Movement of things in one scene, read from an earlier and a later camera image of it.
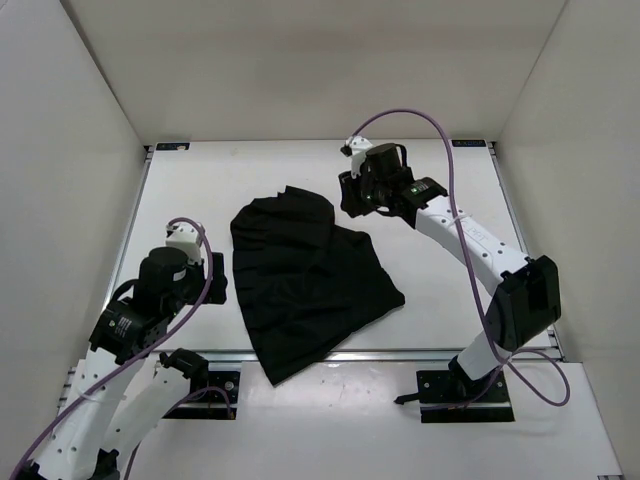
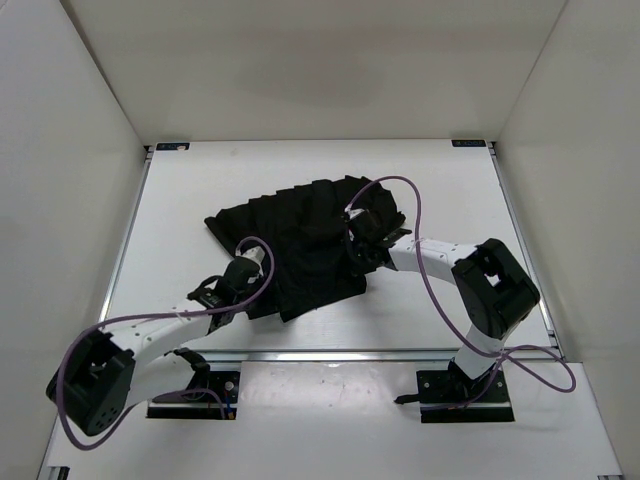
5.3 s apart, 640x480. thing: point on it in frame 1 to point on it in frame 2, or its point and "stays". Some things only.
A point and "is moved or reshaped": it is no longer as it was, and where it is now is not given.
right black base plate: [442, 399] stays
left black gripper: [219, 283] to [260, 279]
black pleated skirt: [305, 279] is moved or reshaped
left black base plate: [216, 399] stays
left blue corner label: [172, 146] stays
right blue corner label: [469, 143] stays
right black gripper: [351, 202] to [351, 243]
